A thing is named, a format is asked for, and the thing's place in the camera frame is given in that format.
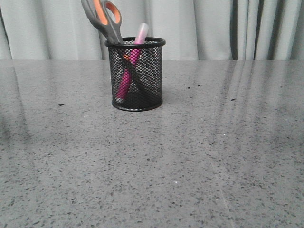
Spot black mesh pen holder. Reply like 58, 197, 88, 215
105, 37, 166, 112

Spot grey orange scissors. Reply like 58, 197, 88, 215
80, 0, 152, 100

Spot grey curtain backdrop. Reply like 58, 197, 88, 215
0, 0, 304, 60

